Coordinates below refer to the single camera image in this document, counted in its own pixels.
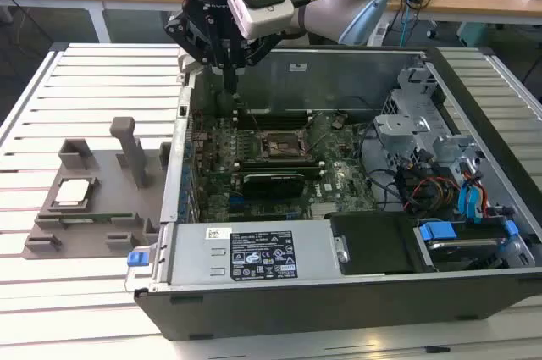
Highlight black plastic shroud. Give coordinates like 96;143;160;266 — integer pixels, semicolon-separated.
329;212;419;277

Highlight yellow red power wires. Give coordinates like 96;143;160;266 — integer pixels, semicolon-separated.
401;176;462;213

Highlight silver CPU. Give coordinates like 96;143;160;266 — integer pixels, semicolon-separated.
56;177;96;206

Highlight green motherboard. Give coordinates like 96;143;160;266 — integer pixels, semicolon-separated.
188;112;378;224

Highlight blue flat wire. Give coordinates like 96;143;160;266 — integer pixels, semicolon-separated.
456;176;484;225

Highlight silver drive cage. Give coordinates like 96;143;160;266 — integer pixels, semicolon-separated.
373;66;488;162

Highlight red wire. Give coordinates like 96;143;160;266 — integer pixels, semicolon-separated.
463;168;495;219

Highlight green RAM stick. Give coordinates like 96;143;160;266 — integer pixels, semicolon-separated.
58;213;137;225

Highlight black cable bundle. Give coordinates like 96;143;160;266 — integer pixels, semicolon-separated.
359;120;420;213

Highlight silver power supply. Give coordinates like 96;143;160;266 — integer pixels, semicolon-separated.
152;219;342;293

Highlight white power strip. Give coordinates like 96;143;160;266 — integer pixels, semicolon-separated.
367;23;389;47

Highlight black open PC case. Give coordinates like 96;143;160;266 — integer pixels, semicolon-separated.
124;44;542;342

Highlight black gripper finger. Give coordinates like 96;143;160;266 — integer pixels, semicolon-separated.
163;12;232;93
230;33;283;93

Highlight hard disk in blue carrier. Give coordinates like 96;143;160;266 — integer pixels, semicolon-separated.
417;218;521;273

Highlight grey parts rack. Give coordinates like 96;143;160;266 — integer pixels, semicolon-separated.
23;116;173;260

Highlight blue cable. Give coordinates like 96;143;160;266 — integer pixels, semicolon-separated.
401;0;412;47

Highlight teal container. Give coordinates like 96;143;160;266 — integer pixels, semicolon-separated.
456;20;506;48

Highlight black graphics card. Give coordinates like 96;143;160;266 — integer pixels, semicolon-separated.
240;168;307;201

